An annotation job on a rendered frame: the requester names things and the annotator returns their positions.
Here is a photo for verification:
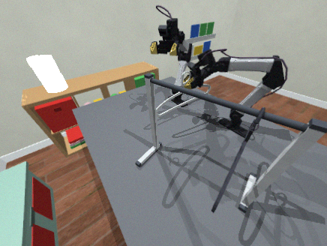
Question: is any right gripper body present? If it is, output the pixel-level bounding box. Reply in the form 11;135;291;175
150;39;179;56

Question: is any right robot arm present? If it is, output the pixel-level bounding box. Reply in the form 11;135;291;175
158;18;192;105

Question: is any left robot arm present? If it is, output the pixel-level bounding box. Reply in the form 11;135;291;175
187;49;284;138

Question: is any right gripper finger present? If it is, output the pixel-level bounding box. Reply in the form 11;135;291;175
169;43;177;56
150;42;158;54

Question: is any black clothes hanger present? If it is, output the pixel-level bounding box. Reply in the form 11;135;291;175
211;107;266;213

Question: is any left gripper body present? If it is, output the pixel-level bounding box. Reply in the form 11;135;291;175
189;69;208;89

